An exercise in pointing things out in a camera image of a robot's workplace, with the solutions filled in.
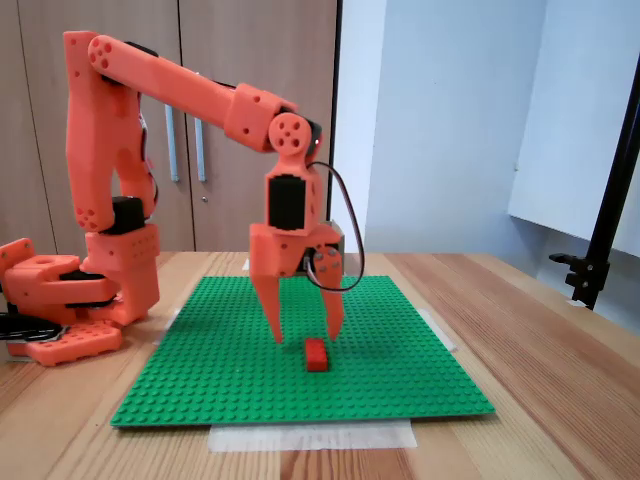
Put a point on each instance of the red lego block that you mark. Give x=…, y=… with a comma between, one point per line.
x=317, y=357

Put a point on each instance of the green lego baseplate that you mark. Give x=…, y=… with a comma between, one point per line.
x=400, y=350

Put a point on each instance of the white paper sheet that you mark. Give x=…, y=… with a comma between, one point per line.
x=246, y=265

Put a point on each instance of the wide masking tape strip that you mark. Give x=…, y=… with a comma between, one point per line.
x=300, y=440

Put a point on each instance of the brown wooden cabinet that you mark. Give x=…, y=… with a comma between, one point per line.
x=250, y=40

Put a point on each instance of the small white tape piece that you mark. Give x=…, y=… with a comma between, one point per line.
x=578, y=304

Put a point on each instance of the black camera stand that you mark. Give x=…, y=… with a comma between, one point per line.
x=607, y=215

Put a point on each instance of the white wall panel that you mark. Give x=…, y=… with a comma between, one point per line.
x=575, y=125

